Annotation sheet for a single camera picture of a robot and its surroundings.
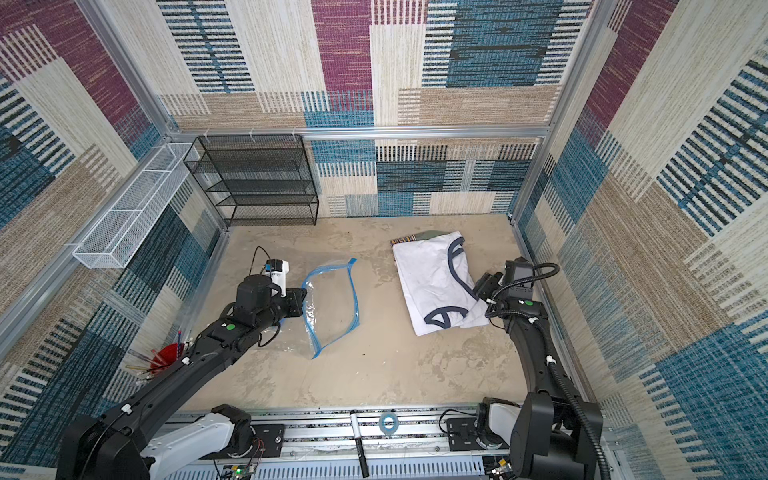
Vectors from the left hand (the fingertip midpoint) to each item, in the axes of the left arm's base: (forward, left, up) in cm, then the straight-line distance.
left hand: (308, 290), depth 82 cm
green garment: (+31, -34, -13) cm, 48 cm away
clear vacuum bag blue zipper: (+1, -4, -14) cm, 15 cm away
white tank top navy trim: (+9, -37, -10) cm, 39 cm away
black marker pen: (-33, -14, -16) cm, 39 cm away
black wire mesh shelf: (+46, +25, +2) cm, 53 cm away
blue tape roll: (-29, -19, -17) cm, 39 cm away
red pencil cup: (-15, +35, -7) cm, 39 cm away
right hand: (+1, -50, -4) cm, 50 cm away
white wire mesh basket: (+3, +42, +17) cm, 46 cm away
